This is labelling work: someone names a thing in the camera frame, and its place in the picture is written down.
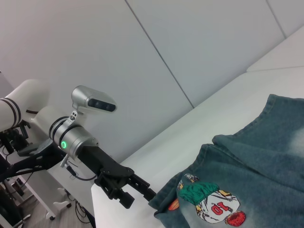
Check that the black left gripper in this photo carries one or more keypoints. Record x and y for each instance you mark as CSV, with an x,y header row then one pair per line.
x,y
99,161

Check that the blue denim shorts with print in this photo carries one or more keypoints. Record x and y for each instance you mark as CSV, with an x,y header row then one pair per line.
x,y
249,171

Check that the white and silver left arm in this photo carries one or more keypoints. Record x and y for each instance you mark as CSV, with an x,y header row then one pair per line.
x,y
38,116

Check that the small white rectangular plate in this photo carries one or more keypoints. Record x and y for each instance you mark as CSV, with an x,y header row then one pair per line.
x,y
72,177

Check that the white wheeled stand base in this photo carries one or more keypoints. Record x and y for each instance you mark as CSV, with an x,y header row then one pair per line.
x,y
60,204

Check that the grey box on stand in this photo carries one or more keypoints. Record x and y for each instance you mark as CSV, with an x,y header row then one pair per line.
x,y
31,148

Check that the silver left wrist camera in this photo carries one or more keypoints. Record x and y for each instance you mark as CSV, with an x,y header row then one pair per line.
x,y
85,98

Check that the black robot stand frame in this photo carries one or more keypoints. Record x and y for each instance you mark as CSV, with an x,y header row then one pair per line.
x,y
26,164

